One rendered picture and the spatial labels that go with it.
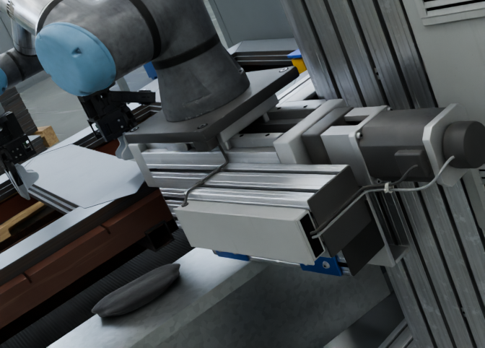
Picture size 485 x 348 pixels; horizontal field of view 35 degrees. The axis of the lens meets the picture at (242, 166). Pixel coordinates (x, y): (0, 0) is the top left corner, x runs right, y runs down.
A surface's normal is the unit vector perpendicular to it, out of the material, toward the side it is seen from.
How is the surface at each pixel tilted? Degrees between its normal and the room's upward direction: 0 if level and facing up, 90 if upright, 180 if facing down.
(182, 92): 72
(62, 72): 94
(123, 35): 86
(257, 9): 90
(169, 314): 0
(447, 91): 90
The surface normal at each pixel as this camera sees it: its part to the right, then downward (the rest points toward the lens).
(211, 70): 0.37, -0.16
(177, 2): 0.50, 0.04
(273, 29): -0.78, 0.50
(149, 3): 0.32, -0.36
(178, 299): -0.38, -0.86
